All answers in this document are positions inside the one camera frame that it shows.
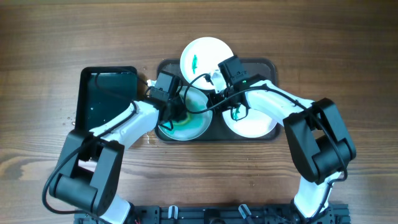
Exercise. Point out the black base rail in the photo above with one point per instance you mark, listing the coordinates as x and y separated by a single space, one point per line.
272 213

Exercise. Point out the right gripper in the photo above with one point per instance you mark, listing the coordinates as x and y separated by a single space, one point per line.
228 101

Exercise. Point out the light blue plate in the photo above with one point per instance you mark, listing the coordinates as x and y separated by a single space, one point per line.
195 124

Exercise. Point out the white plate top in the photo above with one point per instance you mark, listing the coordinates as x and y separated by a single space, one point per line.
203 56

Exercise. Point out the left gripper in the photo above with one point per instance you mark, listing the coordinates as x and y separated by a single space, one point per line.
175 112

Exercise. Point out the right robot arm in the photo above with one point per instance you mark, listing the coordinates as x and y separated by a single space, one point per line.
320 144

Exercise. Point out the green yellow sponge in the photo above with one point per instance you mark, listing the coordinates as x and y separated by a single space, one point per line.
181 119

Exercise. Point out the white plate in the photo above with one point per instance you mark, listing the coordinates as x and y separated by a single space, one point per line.
203 56
255 124

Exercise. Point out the dark grey serving tray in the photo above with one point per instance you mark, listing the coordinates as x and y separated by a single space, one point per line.
218 130

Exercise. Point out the black water basin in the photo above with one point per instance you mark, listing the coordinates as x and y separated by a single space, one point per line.
104 93

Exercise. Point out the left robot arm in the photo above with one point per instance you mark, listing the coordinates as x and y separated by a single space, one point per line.
87 172

